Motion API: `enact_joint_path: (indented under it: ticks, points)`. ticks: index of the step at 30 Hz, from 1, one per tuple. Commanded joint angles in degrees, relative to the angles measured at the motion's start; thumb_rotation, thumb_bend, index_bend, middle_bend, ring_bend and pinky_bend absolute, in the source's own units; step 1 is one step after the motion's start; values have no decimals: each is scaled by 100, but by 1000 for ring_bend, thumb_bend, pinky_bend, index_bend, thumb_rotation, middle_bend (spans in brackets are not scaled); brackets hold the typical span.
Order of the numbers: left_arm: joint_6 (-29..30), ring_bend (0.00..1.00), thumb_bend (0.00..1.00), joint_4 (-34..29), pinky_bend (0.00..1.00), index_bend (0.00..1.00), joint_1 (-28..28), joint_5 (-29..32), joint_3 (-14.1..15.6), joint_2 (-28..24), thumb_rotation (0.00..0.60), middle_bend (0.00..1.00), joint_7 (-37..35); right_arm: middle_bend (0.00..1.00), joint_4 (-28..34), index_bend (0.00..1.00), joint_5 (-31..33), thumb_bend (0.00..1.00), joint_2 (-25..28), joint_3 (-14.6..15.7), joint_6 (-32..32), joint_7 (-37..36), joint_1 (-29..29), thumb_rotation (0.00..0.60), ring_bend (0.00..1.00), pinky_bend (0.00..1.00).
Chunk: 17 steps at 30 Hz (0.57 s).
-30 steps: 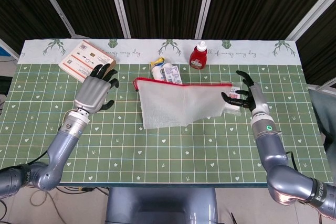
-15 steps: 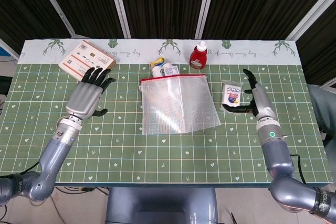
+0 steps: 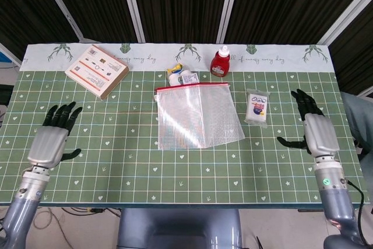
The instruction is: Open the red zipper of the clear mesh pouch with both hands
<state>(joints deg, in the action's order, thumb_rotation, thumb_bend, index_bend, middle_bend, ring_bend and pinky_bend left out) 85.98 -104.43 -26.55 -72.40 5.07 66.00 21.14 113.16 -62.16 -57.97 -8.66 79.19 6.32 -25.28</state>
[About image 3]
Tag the grey-blue robot torso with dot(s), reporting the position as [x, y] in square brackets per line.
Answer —
[177, 228]

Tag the person in light blue clothing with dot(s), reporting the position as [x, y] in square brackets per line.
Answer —
[358, 115]

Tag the yellow pack of white rolls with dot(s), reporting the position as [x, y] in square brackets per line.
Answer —
[174, 71]

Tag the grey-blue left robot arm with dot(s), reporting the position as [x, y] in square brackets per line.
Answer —
[23, 202]

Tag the red ketchup bottle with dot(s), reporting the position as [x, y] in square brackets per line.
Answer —
[220, 65]

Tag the white packet with blue label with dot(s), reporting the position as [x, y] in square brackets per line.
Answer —
[257, 109]

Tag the flat brown cardboard box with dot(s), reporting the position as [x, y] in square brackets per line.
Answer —
[96, 71]

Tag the clear mesh zipper pouch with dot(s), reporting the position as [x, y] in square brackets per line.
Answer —
[198, 117]

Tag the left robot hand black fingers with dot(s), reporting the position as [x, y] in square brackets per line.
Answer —
[48, 144]

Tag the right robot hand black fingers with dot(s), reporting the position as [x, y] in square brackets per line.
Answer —
[320, 135]

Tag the green grid tablecloth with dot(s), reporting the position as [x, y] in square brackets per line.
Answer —
[131, 158]

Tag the white partition frame post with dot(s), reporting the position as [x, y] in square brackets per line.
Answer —
[346, 13]
[131, 4]
[228, 4]
[59, 7]

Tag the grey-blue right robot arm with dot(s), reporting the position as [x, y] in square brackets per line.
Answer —
[335, 202]

